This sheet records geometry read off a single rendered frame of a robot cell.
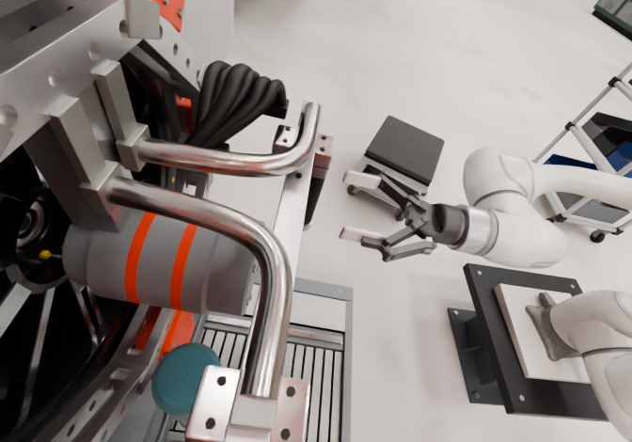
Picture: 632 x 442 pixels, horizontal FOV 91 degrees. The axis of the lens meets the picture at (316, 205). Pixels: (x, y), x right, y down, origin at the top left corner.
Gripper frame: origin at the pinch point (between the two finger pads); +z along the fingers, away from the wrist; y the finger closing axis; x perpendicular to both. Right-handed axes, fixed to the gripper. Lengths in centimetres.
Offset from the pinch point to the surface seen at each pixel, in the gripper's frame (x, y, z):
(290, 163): 17.6, -12.4, 11.6
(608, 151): -33, 108, -151
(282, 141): 11.8, -1.9, 13.5
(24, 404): -13, -35, 38
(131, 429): -61, -34, 36
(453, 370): -83, 0, -69
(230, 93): 20.2, -6.0, 19.9
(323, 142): 11.8, 0.1, 7.5
